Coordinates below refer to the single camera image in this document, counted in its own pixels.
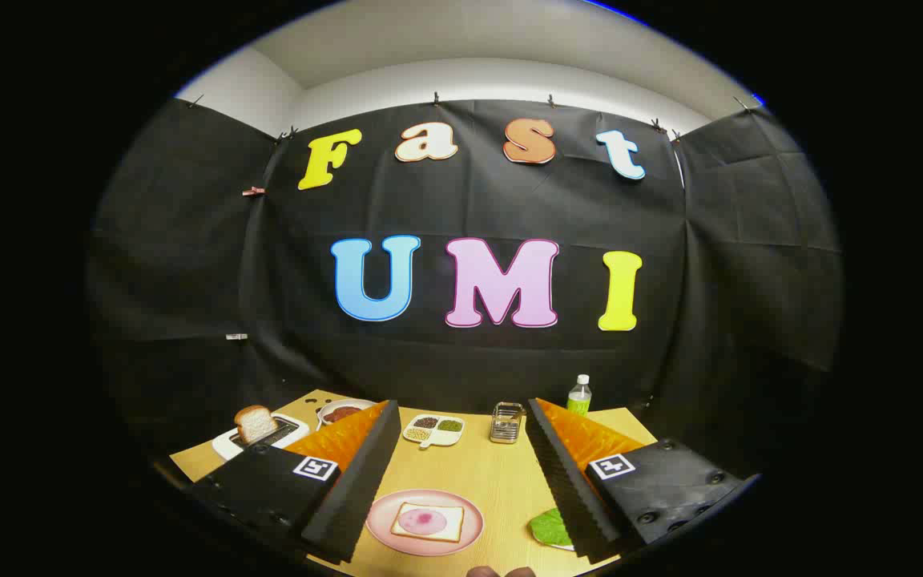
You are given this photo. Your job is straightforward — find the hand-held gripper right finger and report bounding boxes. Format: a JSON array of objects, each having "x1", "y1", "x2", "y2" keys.
[{"x1": 524, "y1": 397, "x2": 751, "y2": 564}]

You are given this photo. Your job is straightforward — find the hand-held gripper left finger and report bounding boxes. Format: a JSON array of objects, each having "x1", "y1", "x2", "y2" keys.
[{"x1": 186, "y1": 399, "x2": 403, "y2": 564}]

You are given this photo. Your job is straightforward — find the green lettuce leaf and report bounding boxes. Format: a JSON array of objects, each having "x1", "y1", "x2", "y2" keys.
[{"x1": 529, "y1": 507, "x2": 574, "y2": 550}]

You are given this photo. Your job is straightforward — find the thick bread slice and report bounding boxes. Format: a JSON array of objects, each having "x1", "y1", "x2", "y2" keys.
[{"x1": 235, "y1": 405, "x2": 278, "y2": 444}]

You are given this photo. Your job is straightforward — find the pink round plate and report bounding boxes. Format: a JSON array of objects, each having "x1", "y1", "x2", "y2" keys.
[{"x1": 365, "y1": 489, "x2": 485, "y2": 557}]

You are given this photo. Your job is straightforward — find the bread slice with pink topping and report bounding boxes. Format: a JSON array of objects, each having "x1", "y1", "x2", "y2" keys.
[{"x1": 390, "y1": 502, "x2": 465, "y2": 543}]

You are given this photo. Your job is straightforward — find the grey oval plate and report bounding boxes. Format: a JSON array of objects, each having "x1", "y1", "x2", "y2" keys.
[{"x1": 316, "y1": 398, "x2": 378, "y2": 430}]

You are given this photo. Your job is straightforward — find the white divided dish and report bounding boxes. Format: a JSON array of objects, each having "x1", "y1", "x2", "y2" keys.
[{"x1": 402, "y1": 414, "x2": 466, "y2": 450}]

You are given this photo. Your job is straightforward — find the green label plastic bottle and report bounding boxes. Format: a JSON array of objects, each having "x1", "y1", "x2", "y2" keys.
[{"x1": 566, "y1": 374, "x2": 593, "y2": 417}]

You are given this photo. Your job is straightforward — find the white toaster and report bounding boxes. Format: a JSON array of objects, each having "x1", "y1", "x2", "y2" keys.
[{"x1": 212, "y1": 413, "x2": 310, "y2": 462}]

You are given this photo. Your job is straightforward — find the black backdrop cloth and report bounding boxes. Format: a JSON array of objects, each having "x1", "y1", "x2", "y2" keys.
[{"x1": 85, "y1": 98, "x2": 845, "y2": 482}]

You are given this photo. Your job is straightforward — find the metal wire utensil holder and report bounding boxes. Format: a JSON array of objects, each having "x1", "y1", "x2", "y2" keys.
[{"x1": 490, "y1": 402, "x2": 525, "y2": 444}]

